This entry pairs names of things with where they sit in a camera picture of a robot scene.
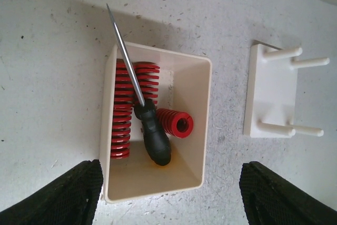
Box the long red spring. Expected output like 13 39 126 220
111 60 134 159

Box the cream plastic tray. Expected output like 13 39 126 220
100 43 212 203

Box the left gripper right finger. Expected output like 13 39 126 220
239 161 336 224

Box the white peg board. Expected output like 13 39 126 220
243 44 330 138

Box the medium red spring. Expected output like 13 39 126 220
134 62 160 106

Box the short red spring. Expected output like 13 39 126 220
156 108 194 139

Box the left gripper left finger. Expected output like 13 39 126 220
1 160 103 224

